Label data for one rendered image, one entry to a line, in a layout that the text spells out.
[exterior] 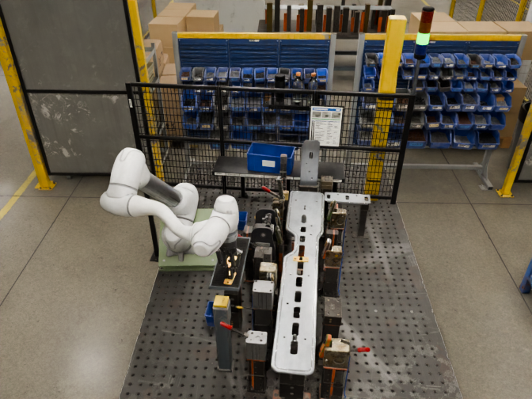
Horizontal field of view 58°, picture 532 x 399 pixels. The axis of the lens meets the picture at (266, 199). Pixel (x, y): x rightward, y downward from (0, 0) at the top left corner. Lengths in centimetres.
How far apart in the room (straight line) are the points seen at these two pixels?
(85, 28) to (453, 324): 375
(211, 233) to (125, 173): 61
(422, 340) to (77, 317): 244
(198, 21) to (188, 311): 498
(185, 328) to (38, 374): 129
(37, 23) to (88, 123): 95
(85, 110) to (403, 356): 353
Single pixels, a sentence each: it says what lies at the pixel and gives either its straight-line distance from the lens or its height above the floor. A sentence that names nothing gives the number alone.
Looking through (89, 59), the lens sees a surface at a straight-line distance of 464.
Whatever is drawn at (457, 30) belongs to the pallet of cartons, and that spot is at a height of 135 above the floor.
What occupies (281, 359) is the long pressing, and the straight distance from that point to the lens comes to 218.
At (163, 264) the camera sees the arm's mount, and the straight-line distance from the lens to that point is 302.
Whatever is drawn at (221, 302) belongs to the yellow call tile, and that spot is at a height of 116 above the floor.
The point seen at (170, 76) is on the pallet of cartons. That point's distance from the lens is 584.
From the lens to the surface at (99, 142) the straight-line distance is 499.
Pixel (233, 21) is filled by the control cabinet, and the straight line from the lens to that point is 925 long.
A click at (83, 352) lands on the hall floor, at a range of 368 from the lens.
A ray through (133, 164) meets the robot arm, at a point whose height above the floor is 161.
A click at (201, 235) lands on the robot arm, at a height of 157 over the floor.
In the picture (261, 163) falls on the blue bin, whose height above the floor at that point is 109.
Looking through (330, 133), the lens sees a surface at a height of 125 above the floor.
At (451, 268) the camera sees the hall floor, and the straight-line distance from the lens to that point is 431.
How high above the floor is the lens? 275
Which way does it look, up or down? 35 degrees down
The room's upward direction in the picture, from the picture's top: straight up
